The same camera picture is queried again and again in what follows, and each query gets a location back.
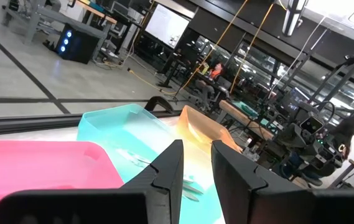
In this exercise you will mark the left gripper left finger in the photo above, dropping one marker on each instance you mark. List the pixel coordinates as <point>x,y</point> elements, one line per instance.
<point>164,186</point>

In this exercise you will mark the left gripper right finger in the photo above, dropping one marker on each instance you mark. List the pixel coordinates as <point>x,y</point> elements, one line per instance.
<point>239,193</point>

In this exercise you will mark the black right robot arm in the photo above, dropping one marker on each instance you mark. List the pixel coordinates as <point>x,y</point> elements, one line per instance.
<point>327,157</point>

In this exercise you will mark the person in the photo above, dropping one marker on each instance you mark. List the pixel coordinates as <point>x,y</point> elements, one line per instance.
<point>351,129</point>
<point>215,73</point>

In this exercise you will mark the wooden table teal mat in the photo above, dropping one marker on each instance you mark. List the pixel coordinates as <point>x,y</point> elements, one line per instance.
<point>242,116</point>

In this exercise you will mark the orange plastic bin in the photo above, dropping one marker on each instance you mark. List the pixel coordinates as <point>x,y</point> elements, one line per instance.
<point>201,127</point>

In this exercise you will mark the teal plastic bin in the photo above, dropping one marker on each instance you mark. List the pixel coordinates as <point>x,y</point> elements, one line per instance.
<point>117,130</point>

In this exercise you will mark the pink plastic bin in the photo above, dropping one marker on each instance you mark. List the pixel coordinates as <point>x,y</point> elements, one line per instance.
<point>40,168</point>

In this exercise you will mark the white board screen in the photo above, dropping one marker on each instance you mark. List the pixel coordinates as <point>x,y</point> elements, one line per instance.
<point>167,26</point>

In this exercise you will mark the black computer blue lights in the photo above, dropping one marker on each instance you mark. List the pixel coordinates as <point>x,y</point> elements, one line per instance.
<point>77,43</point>

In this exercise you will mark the wooden top grey table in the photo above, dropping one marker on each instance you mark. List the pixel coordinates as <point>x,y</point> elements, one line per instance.
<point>71,23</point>

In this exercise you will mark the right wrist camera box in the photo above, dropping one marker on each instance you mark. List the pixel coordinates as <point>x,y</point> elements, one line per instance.
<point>312,125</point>

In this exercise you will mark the black clamp bracket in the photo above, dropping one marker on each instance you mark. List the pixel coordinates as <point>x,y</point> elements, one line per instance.
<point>159,99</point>

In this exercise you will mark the black table frame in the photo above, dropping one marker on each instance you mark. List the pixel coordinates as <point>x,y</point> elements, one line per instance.
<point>40,124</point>

